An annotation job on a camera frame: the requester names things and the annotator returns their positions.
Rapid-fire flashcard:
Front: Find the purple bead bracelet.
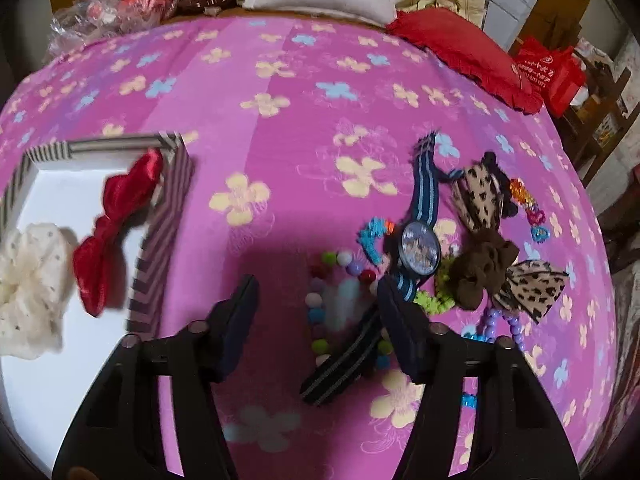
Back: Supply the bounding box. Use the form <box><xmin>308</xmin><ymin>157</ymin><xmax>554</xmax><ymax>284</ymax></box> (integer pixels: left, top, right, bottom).
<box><xmin>479</xmin><ymin>304</ymin><xmax>527</xmax><ymax>354</ymax></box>

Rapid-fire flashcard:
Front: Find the green flower bead bracelet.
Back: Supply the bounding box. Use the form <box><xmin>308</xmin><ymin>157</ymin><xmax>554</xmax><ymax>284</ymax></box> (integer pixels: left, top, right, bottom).
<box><xmin>412</xmin><ymin>254</ymin><xmax>458</xmax><ymax>317</ymax></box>

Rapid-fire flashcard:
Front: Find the blue striped wrist watch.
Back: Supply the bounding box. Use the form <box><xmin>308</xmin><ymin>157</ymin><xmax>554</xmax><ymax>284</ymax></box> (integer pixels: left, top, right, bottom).
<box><xmin>299</xmin><ymin>131</ymin><xmax>462</xmax><ymax>405</ymax></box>

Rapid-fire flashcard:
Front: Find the leopard print brown bow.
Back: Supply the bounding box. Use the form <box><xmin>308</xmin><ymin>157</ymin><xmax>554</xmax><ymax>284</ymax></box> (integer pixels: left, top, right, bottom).
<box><xmin>449</xmin><ymin>160</ymin><xmax>568</xmax><ymax>322</ymax></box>

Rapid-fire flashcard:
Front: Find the multicolour pom bead bracelet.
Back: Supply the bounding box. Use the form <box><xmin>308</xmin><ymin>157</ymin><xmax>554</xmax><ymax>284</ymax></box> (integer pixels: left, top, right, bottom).
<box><xmin>304</xmin><ymin>249</ymin><xmax>396</xmax><ymax>371</ymax></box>

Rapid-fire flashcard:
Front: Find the blue orange flower bracelet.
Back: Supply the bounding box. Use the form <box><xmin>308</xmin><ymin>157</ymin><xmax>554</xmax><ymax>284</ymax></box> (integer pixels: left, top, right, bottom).
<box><xmin>356</xmin><ymin>216</ymin><xmax>396</xmax><ymax>267</ymax></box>

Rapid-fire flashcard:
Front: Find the black scrunchie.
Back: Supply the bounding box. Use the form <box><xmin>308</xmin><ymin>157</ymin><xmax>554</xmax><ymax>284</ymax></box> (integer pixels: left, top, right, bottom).
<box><xmin>482</xmin><ymin>151</ymin><xmax>518</xmax><ymax>219</ymax></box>

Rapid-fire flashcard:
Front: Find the striped white jewelry box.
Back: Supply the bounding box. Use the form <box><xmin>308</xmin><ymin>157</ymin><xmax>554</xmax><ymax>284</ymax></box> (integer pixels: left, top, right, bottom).
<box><xmin>1</xmin><ymin>132</ymin><xmax>194</xmax><ymax>479</ymax></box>

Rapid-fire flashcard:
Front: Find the cream lace scrunchie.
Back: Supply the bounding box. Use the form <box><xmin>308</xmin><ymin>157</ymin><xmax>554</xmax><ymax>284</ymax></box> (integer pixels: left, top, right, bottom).
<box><xmin>1</xmin><ymin>223</ymin><xmax>73</xmax><ymax>360</ymax></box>

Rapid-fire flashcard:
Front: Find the red satin bow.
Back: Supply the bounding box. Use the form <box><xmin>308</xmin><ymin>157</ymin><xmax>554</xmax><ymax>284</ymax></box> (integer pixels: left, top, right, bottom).
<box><xmin>73</xmin><ymin>148</ymin><xmax>164</xmax><ymax>318</ymax></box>

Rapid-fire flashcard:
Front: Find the wooden chair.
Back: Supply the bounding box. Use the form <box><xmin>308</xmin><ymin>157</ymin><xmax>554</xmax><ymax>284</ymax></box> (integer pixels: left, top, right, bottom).
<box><xmin>553</xmin><ymin>51</ymin><xmax>639</xmax><ymax>188</ymax></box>

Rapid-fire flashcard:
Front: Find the pink floral bed sheet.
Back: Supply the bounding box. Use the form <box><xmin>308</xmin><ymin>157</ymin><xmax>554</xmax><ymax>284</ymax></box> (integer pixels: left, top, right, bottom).
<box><xmin>1</xmin><ymin>18</ymin><xmax>615</xmax><ymax>479</ymax></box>

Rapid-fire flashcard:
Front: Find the red shopping bag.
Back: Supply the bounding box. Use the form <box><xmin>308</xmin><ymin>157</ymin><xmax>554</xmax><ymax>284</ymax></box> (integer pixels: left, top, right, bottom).
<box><xmin>514</xmin><ymin>37</ymin><xmax>587</xmax><ymax>118</ymax></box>

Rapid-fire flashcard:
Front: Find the red fringed cushion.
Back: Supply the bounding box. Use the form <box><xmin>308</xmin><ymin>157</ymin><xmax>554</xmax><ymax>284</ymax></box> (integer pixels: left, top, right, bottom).
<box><xmin>386</xmin><ymin>8</ymin><xmax>544</xmax><ymax>114</ymax></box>

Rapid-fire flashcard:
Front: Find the clear plastic bag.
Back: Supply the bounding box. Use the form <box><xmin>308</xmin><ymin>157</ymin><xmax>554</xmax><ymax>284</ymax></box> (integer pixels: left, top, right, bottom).
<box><xmin>44</xmin><ymin>0</ymin><xmax>176</xmax><ymax>62</ymax></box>

